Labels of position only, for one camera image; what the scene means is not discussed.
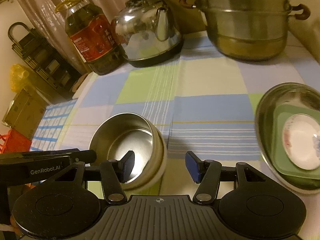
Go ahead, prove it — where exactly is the small steel round container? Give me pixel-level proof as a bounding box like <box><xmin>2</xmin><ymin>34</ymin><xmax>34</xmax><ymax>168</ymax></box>
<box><xmin>89</xmin><ymin>113</ymin><xmax>153</xmax><ymax>183</ymax></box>

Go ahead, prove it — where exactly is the green square plastic plate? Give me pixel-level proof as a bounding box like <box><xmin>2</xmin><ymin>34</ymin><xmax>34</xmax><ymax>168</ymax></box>
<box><xmin>270</xmin><ymin>104</ymin><xmax>319</xmax><ymax>182</ymax></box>

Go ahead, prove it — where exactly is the small floral ceramic saucer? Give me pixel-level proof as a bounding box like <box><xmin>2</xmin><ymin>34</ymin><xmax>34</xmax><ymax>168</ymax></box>
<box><xmin>282</xmin><ymin>114</ymin><xmax>319</xmax><ymax>171</ymax></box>

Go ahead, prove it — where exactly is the left hand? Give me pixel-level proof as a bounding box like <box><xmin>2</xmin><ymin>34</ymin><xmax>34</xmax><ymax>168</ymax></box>
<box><xmin>10</xmin><ymin>216</ymin><xmax>21</xmax><ymax>235</ymax></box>

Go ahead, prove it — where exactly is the red plastic basket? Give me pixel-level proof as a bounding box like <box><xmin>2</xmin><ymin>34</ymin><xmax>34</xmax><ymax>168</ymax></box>
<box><xmin>1</xmin><ymin>129</ymin><xmax>31</xmax><ymax>153</ymax></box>

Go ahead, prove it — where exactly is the cream plastic bowl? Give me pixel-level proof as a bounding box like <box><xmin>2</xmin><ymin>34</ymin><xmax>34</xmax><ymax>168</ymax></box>
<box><xmin>123</xmin><ymin>120</ymin><xmax>167</xmax><ymax>192</ymax></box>

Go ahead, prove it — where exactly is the cardboard box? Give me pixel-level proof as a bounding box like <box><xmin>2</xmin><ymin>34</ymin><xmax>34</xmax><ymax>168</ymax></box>
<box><xmin>2</xmin><ymin>89</ymin><xmax>48</xmax><ymax>140</ymax></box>

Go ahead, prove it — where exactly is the blue patterned cloth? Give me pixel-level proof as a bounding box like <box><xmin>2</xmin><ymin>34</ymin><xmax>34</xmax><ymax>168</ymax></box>
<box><xmin>29</xmin><ymin>99</ymin><xmax>77</xmax><ymax>151</ymax></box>

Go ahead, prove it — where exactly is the checkered tablecloth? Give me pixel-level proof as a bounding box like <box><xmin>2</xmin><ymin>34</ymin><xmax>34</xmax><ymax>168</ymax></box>
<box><xmin>30</xmin><ymin>31</ymin><xmax>320</xmax><ymax>240</ymax></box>

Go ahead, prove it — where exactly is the yellow plastic bag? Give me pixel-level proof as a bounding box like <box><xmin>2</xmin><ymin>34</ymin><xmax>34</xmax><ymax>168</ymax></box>
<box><xmin>9</xmin><ymin>64</ymin><xmax>29</xmax><ymax>93</ymax></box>

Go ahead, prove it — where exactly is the large stainless steel dish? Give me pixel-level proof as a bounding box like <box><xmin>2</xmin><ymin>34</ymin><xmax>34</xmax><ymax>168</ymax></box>
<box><xmin>254</xmin><ymin>82</ymin><xmax>319</xmax><ymax>194</ymax></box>

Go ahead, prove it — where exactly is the stainless steel kettle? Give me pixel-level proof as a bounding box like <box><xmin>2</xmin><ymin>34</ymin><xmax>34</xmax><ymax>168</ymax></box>
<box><xmin>112</xmin><ymin>0</ymin><xmax>183</xmax><ymax>68</ymax></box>

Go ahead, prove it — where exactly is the cooking oil bottle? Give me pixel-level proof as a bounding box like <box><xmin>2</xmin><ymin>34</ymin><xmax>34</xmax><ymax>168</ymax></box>
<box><xmin>55</xmin><ymin>0</ymin><xmax>123</xmax><ymax>75</ymax></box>

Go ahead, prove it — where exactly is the stainless steel steamer pot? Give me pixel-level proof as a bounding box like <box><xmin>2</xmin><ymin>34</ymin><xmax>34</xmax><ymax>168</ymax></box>
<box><xmin>180</xmin><ymin>0</ymin><xmax>311</xmax><ymax>61</ymax></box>

